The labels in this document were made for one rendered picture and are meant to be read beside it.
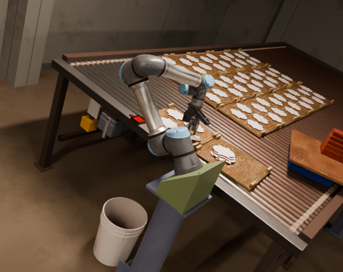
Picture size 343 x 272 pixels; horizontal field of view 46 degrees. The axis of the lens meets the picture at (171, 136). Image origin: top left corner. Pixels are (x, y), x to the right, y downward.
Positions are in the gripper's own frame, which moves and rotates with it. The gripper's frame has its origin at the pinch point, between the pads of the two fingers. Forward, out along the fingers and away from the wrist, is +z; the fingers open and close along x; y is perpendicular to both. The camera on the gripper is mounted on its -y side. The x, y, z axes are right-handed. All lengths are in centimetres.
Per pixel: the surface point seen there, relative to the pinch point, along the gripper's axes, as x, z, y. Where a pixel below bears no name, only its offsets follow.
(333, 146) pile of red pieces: -69, -11, -72
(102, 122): 16, 10, 57
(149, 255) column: 41, 61, -15
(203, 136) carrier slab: -12.8, 1.0, -2.7
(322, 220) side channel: -6, 16, -88
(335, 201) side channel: -36, 13, -89
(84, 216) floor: 9, 88, 61
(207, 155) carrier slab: 3.4, 5.4, -15.9
